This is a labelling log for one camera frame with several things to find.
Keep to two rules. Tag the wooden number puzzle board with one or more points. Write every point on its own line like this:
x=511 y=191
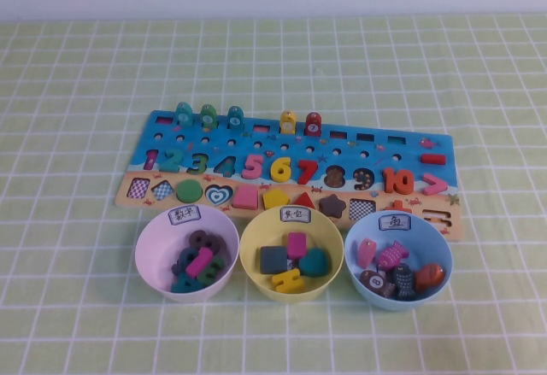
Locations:
x=325 y=144

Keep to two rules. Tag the magenta number one piece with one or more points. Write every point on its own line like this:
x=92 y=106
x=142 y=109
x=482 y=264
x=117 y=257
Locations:
x=198 y=261

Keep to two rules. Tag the yellow number six piece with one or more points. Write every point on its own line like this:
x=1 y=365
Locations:
x=276 y=170

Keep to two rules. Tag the pink number five piece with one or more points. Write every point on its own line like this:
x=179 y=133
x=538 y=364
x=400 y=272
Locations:
x=252 y=163

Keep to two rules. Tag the yellow pentagon piece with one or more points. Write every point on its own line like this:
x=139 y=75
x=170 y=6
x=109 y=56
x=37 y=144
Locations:
x=277 y=199

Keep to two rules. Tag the red number seven piece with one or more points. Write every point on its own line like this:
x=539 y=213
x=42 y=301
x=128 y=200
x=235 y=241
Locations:
x=308 y=172

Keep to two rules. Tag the pink trapezoid piece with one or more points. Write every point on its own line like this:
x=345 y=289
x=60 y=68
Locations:
x=245 y=197

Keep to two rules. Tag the red triangle piece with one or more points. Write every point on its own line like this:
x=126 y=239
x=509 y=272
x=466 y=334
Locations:
x=304 y=203

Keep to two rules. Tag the brown star piece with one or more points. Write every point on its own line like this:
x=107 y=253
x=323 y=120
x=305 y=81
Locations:
x=332 y=205

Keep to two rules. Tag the yellow plastic bowl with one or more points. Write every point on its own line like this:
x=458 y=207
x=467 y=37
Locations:
x=252 y=242

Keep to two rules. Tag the magenta rectangle piece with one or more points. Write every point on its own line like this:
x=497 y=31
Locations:
x=297 y=244

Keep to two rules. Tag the green circle piece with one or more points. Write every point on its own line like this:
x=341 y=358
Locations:
x=190 y=190

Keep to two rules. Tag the brown number eight piece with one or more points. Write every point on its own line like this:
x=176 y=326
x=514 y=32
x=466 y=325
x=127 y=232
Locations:
x=222 y=242

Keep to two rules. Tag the gray square piece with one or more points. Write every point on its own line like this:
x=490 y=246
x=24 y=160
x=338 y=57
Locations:
x=273 y=259

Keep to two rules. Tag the teal number two piece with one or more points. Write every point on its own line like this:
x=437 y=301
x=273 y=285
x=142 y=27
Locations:
x=174 y=165

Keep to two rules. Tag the teal heart piece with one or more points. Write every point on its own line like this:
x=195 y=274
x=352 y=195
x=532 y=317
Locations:
x=314 y=261

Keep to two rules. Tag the yellow equals sign piece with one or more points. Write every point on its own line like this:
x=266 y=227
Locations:
x=282 y=283

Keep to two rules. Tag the orange number ten piece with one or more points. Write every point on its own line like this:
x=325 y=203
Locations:
x=389 y=180

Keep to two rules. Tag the pink fish piece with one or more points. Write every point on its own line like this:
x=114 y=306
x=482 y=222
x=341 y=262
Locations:
x=367 y=252

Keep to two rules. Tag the green number three piece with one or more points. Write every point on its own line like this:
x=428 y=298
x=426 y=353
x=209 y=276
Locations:
x=209 y=279

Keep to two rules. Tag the dark blue number nine piece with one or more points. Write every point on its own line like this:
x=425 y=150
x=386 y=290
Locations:
x=179 y=264

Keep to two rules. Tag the magenta fish piece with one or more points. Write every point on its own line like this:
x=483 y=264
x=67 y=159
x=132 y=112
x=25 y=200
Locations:
x=391 y=257

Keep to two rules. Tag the teal number four piece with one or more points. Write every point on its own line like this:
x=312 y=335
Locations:
x=181 y=286

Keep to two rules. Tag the pink plastic bowl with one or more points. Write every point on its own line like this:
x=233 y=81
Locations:
x=154 y=259

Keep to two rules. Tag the red minus sign piece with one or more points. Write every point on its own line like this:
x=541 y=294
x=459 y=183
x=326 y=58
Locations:
x=433 y=158

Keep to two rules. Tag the pink greater-than sign piece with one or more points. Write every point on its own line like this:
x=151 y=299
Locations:
x=442 y=183

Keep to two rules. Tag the black fish piece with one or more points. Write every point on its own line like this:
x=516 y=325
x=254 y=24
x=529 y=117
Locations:
x=404 y=283

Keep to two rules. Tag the light blue plastic bowl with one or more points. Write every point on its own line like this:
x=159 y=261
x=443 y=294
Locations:
x=436 y=247

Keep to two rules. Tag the orange fish piece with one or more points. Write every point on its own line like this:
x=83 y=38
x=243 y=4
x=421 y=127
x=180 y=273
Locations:
x=429 y=277

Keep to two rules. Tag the yellow fish marked six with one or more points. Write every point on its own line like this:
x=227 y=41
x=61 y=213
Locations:
x=288 y=123

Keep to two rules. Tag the teal fish marked four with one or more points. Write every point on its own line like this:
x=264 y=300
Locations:
x=235 y=118

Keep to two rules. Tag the green fish marked three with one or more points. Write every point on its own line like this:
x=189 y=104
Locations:
x=208 y=116

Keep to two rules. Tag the teal fish marked two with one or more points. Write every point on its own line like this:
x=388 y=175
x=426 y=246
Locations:
x=184 y=114

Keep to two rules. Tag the brown fish marked eight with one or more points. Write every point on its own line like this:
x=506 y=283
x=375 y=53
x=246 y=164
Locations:
x=369 y=279

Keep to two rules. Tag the green checked tablecloth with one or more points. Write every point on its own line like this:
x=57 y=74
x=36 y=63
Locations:
x=384 y=72

